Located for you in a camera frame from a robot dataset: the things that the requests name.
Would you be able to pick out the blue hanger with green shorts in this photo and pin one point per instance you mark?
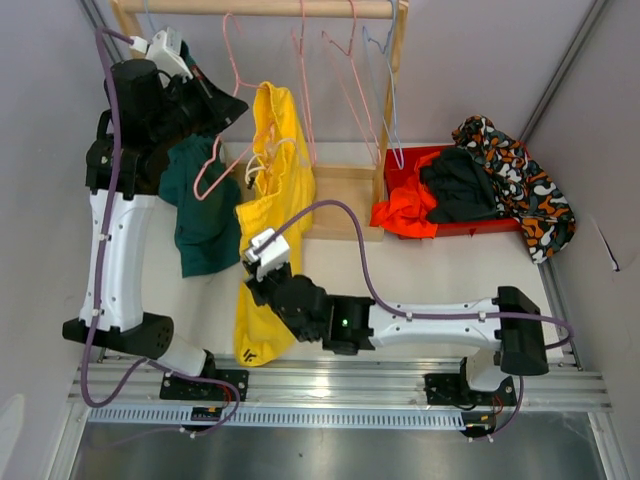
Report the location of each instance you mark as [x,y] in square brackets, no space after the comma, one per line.
[149,17]

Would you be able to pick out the aluminium mounting rail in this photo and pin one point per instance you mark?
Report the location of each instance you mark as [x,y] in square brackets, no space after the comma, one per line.
[336,383]

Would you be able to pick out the slotted cable duct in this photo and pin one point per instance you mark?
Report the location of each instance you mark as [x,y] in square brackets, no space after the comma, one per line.
[403,419]

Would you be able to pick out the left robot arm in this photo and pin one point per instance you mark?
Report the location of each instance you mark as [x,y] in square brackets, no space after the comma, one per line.
[158,107]

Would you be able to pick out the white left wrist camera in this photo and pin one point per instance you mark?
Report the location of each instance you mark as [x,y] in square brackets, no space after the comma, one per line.
[164,49]

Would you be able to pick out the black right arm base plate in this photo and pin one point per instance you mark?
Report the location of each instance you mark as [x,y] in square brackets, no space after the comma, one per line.
[448,389]

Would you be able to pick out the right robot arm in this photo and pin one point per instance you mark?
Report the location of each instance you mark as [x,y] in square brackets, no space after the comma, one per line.
[504,329]

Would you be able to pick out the wooden clothes rack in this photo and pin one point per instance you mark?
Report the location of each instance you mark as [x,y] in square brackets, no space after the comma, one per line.
[358,187]

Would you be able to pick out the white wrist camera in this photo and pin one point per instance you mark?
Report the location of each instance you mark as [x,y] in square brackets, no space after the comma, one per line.
[164,49]
[267,252]

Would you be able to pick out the dark navy shorts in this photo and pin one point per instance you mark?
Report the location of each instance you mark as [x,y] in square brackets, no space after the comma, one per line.
[462,189]

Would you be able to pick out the orange camouflage shorts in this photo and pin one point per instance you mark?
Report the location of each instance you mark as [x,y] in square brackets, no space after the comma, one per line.
[522,189]

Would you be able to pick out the pink wire hanger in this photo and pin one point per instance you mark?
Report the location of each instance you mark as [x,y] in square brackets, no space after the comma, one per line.
[341,58]

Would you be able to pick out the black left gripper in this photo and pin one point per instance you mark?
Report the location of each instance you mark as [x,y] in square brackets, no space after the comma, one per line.
[213,100]

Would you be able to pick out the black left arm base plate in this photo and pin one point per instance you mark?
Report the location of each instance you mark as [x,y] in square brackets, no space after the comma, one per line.
[176,388]

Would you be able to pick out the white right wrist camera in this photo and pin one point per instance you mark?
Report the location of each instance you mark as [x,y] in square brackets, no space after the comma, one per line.
[267,252]

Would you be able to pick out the red plastic bin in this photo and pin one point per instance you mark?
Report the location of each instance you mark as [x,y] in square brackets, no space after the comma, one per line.
[395,177]

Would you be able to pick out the green shorts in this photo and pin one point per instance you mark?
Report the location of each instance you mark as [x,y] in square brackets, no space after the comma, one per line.
[207,233]

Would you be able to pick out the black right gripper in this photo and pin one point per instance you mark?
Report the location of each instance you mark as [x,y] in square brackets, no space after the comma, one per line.
[257,286]

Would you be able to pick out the yellow shorts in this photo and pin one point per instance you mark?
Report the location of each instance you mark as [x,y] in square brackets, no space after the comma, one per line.
[282,190]

